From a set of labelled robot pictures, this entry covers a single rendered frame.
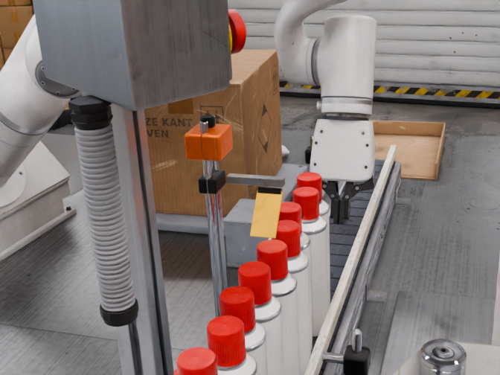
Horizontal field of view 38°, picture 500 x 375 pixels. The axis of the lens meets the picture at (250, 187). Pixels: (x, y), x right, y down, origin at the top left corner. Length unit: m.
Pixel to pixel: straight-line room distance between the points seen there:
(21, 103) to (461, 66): 4.17
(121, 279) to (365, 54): 0.64
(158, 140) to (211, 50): 0.83
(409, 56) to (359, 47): 4.02
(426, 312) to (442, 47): 4.16
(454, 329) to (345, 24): 0.49
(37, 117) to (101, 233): 0.63
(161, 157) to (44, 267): 0.30
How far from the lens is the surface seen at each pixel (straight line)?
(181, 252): 1.34
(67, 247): 1.42
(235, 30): 0.62
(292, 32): 1.15
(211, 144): 0.78
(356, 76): 1.15
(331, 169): 1.16
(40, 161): 1.52
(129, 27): 0.54
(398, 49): 5.18
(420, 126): 1.91
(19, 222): 1.44
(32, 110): 1.23
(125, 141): 0.72
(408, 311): 1.05
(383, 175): 1.42
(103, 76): 0.58
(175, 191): 1.42
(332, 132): 1.16
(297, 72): 1.19
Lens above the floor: 1.43
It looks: 22 degrees down
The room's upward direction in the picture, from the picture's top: 3 degrees counter-clockwise
